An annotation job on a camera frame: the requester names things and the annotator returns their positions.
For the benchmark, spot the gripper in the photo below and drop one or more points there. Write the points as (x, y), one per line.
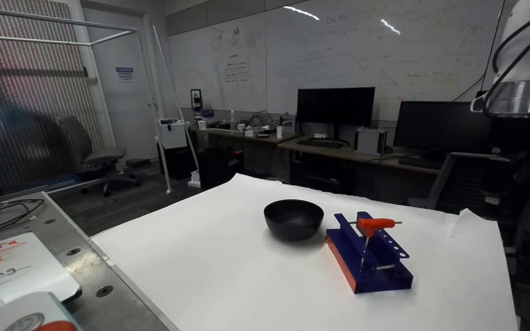
(522, 133)

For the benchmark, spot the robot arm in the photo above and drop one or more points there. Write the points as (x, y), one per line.
(527, 50)

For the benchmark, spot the black bowl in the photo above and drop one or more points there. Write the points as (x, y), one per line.
(292, 220)

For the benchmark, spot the black mesh office chair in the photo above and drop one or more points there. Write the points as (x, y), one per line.
(472, 184)

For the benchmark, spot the black monitor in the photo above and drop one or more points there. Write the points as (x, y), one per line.
(336, 105)
(440, 124)

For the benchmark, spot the black keyboard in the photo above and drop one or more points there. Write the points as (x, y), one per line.
(321, 143)
(419, 162)

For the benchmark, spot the silver computer box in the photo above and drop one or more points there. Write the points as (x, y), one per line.
(370, 141)

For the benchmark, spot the wooden desk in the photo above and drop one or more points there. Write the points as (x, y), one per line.
(338, 152)

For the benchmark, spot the whiteboard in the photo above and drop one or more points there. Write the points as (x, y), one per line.
(338, 50)

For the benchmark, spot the blue tool holder block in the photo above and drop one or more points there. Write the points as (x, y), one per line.
(361, 278)

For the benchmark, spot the white bottle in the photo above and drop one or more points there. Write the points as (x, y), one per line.
(279, 132)

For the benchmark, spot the black cabinet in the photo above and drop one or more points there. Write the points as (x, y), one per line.
(219, 168)

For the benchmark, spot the large white paper sheet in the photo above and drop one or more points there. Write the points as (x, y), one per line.
(246, 285)

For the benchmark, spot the stack of books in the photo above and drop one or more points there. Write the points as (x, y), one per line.
(194, 179)

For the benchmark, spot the white door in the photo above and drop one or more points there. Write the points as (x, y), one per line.
(127, 119)

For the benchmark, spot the blue notice sign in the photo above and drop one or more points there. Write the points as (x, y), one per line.
(125, 73)

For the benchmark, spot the grey office chair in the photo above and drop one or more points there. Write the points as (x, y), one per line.
(101, 156)

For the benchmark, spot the metal table with holes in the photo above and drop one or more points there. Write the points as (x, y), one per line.
(108, 303)

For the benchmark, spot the window with blinds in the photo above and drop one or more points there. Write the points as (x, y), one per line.
(25, 101)

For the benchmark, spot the white sheet with red writing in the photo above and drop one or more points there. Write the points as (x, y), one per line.
(12, 271)

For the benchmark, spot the white box with teal edge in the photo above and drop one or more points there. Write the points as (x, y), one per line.
(25, 317)

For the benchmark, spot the black picture frame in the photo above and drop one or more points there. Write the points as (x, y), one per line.
(196, 99)

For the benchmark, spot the white pipe frame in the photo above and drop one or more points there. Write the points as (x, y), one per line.
(108, 33)

